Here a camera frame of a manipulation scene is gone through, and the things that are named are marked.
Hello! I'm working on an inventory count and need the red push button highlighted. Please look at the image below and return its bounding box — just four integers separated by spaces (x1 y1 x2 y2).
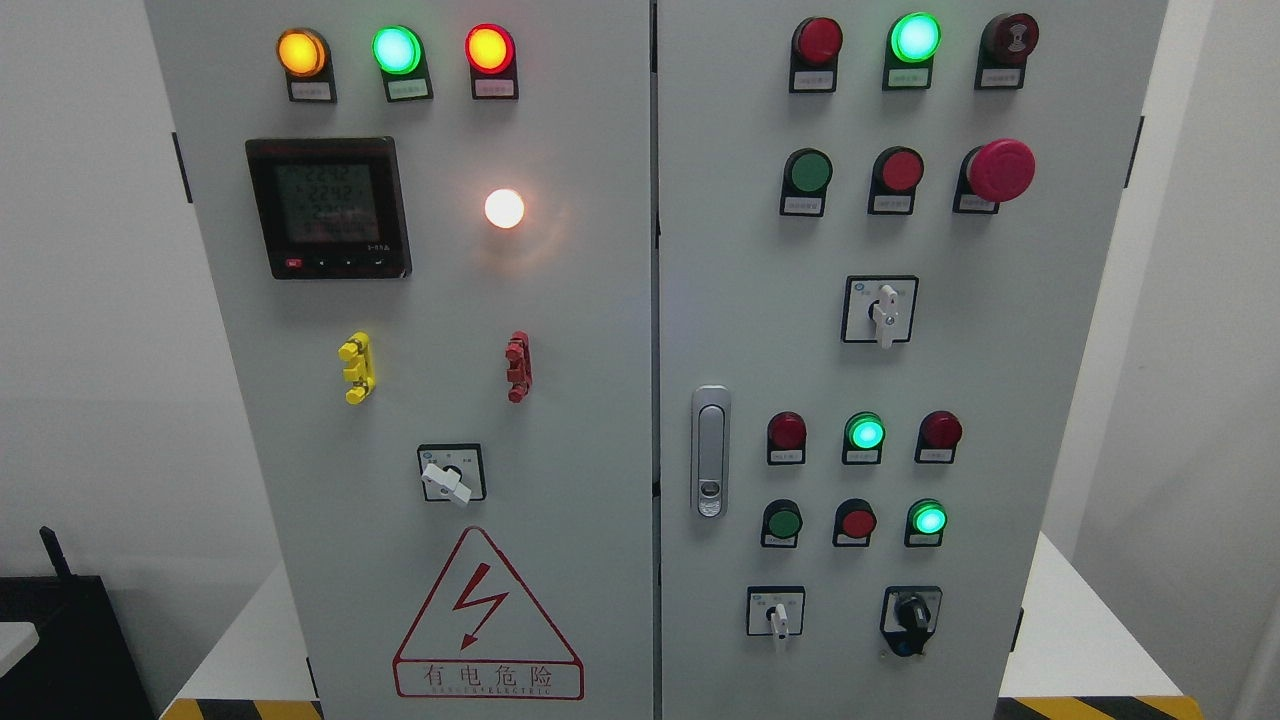
831 498 877 547
867 146 925 215

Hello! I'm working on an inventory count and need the red push button lower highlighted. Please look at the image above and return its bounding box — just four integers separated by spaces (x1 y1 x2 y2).
831 498 877 547

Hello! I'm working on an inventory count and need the black rotary knob switch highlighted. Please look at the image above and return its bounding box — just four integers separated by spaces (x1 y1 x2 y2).
879 585 943 659

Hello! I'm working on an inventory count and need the white selector switch lower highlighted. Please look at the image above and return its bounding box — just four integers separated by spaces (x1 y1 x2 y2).
745 585 806 655

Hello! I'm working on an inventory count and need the left grey cabinet door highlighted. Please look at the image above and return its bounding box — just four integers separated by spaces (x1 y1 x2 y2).
145 1 654 719

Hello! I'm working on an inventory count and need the black digital power meter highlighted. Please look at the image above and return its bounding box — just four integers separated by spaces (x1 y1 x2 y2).
244 136 412 281

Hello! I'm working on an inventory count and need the green top indicator light right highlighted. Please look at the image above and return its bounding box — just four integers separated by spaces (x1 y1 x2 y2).
882 12 942 91

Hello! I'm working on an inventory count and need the white selector switch upper right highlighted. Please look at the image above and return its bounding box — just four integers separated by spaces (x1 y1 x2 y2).
841 275 919 348

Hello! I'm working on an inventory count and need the dark red middle indicator left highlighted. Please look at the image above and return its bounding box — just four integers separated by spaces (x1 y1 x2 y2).
765 411 806 466

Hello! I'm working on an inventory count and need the black box at left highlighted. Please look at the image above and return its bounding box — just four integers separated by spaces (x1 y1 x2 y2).
1 527 156 719

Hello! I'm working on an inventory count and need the yellow indicator light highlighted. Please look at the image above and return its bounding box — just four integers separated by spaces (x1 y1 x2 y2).
276 27 337 102

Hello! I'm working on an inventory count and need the white selector switch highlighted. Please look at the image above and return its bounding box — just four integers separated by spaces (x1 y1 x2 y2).
841 275 919 348
745 585 806 655

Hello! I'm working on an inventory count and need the red electric warning sticker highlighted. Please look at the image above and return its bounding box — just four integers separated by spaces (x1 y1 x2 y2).
392 527 585 701

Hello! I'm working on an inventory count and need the right grey cabinet door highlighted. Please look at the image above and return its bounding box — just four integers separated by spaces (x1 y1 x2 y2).
655 1 1169 719

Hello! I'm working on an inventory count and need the dark red middle indicator right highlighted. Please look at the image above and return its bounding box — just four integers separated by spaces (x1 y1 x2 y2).
914 410 963 464

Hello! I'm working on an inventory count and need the grey cabinet door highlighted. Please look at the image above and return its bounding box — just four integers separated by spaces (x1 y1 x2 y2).
655 1 1169 719
145 1 654 719

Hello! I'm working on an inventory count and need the green push button upper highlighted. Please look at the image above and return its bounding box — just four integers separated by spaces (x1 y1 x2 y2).
780 147 833 218

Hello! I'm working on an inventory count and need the white lit indicator light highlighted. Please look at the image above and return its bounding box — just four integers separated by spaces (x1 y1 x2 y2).
483 188 526 231

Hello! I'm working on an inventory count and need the green lit button lower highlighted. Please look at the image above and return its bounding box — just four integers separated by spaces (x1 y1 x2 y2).
902 498 948 548

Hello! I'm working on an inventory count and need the red emergency stop button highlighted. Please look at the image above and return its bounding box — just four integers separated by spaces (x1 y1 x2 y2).
952 138 1036 215

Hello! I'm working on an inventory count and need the black red buzzer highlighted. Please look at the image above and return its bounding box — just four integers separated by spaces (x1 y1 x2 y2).
974 12 1041 90

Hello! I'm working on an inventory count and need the dark red top indicator light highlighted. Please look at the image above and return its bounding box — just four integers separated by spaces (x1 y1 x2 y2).
788 15 844 94

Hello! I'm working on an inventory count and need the red indicator light left door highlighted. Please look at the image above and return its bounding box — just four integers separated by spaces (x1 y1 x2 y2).
463 23 518 100

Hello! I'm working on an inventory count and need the green middle indicator light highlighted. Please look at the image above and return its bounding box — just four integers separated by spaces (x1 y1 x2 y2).
842 411 884 466

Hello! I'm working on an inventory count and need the silver door handle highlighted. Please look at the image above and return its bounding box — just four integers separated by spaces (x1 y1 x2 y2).
690 386 731 518

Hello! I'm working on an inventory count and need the green indicator light left door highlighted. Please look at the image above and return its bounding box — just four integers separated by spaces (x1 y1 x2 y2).
371 24 434 102

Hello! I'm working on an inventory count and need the red push button upper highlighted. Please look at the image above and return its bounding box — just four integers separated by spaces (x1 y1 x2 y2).
867 146 925 215

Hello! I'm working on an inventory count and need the yellow terminal connector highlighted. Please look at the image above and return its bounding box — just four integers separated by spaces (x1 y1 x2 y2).
337 331 376 406

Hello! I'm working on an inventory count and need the red terminal connector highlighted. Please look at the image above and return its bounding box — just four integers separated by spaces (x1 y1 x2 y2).
504 331 532 404

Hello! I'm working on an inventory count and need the white selector switch left door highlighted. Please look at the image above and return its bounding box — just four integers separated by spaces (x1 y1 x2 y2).
417 443 486 507

